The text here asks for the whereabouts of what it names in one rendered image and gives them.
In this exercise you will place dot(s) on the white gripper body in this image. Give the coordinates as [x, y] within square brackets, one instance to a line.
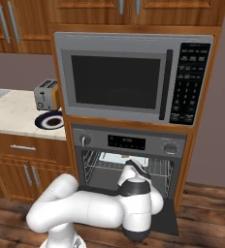
[131, 165]

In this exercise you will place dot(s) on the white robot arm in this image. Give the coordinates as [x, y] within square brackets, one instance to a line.
[85, 208]

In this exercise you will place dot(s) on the pale cake on tray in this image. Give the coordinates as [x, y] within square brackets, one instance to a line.
[112, 158]

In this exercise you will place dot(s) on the wooden oven housing cabinet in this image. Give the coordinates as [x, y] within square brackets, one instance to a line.
[134, 126]

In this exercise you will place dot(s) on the grey oven knob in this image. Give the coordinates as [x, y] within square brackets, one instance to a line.
[85, 140]
[170, 148]

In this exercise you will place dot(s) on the grey built-in oven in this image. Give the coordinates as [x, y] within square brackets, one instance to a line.
[95, 139]

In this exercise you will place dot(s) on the grey microwave oven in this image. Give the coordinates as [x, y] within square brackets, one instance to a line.
[117, 80]

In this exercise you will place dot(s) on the blue and white plate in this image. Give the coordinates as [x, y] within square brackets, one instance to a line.
[49, 121]

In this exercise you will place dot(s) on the wooden drawer front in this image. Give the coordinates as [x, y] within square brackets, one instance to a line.
[43, 147]

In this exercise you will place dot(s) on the silver toaster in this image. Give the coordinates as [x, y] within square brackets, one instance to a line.
[45, 95]

